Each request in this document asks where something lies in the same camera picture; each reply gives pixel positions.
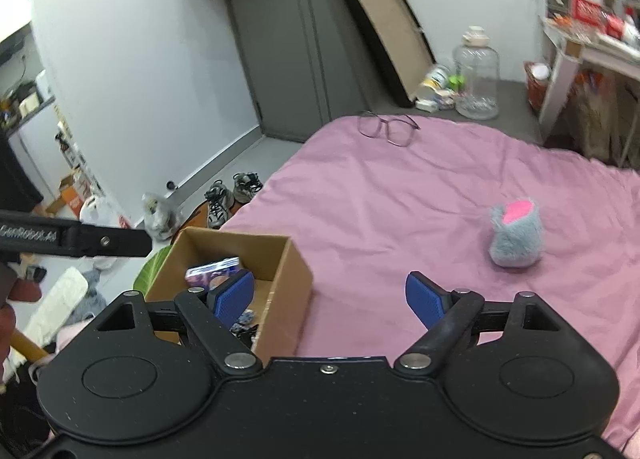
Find brown cardboard box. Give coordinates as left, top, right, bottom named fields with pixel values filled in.
left=144, top=227, right=315, bottom=361

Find white desk dark top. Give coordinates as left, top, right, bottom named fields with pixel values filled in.
left=537, top=14, right=640, bottom=170

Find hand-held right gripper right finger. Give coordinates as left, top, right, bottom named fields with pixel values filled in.
left=394, top=271, right=562, bottom=372

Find dark-framed eyeglasses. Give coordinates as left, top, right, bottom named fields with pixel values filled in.
left=357, top=111, right=421, bottom=148

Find white fluffy cloth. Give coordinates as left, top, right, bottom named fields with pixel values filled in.
left=23, top=266, right=92, bottom=341

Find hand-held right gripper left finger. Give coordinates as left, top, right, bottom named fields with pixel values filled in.
left=94, top=270, right=264, bottom=373

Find white can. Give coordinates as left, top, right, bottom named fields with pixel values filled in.
left=418, top=66, right=451, bottom=100

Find grey door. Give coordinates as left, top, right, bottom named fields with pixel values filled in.
left=222, top=0, right=372, bottom=142

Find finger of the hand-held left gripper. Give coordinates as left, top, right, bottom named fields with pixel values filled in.
left=62, top=220, right=152, bottom=260

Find grey plastic bag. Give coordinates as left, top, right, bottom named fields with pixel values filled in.
left=142, top=192, right=182, bottom=241

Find green leaf cartoon mat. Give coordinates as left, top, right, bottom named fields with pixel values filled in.
left=133, top=246, right=174, bottom=303

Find white shelf unit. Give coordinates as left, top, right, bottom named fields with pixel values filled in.
left=0, top=23, right=102, bottom=206

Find red flask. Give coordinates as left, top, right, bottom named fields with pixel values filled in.
left=524, top=61, right=553, bottom=110

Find person's left hand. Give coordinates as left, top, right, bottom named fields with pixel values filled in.
left=0, top=261, right=42, bottom=366

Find pink bed sheet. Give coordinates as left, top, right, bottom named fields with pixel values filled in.
left=219, top=114, right=640, bottom=451

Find large clear water jug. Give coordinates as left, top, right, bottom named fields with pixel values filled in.
left=452, top=26, right=500, bottom=120

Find grey plush toy pink patch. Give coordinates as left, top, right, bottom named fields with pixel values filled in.
left=488, top=197, right=545, bottom=268

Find white plastic bag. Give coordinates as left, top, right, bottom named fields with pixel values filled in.
left=78, top=194, right=132, bottom=230

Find yellow wooden stick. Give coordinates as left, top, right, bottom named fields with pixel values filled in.
left=10, top=328, right=50, bottom=364

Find black shallow cardboard tray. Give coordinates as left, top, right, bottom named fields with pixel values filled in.
left=334, top=0, right=437, bottom=108

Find grey sneaker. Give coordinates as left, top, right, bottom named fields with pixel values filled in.
left=205, top=180, right=235, bottom=230
left=232, top=172, right=264, bottom=204

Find purple printed packet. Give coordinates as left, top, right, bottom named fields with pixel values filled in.
left=185, top=257, right=246, bottom=290

